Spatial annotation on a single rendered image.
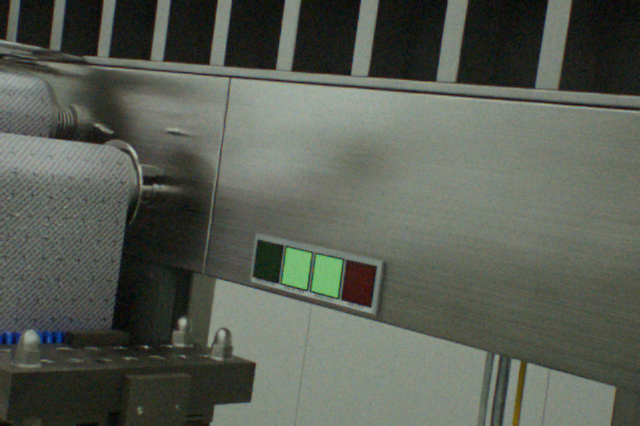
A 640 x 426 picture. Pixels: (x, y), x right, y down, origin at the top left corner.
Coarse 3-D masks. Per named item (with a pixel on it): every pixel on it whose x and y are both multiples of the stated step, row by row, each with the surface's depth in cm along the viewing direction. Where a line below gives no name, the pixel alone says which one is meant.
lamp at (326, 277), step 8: (320, 256) 164; (320, 264) 164; (328, 264) 163; (336, 264) 162; (320, 272) 164; (328, 272) 163; (336, 272) 162; (320, 280) 164; (328, 280) 163; (336, 280) 162; (312, 288) 165; (320, 288) 164; (328, 288) 163; (336, 288) 162; (336, 296) 162
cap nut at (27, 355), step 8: (24, 336) 155; (32, 336) 155; (24, 344) 154; (32, 344) 154; (16, 352) 154; (24, 352) 154; (32, 352) 154; (16, 360) 154; (24, 360) 154; (32, 360) 154; (32, 368) 154
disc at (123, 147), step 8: (104, 144) 190; (112, 144) 189; (120, 144) 187; (128, 144) 186; (128, 152) 185; (128, 160) 185; (136, 160) 184; (136, 168) 184; (136, 176) 184; (136, 184) 183; (136, 192) 183; (136, 200) 183; (128, 208) 184; (136, 208) 183; (128, 216) 184; (128, 224) 185
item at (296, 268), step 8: (288, 248) 169; (288, 256) 169; (296, 256) 168; (304, 256) 167; (288, 264) 169; (296, 264) 168; (304, 264) 166; (288, 272) 169; (296, 272) 168; (304, 272) 166; (288, 280) 169; (296, 280) 167; (304, 280) 166; (304, 288) 166
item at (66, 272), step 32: (0, 224) 169; (32, 224) 172; (64, 224) 176; (96, 224) 179; (0, 256) 169; (32, 256) 173; (64, 256) 176; (96, 256) 180; (0, 288) 170; (32, 288) 173; (64, 288) 177; (96, 288) 181; (0, 320) 171; (32, 320) 174; (64, 320) 178; (96, 320) 182
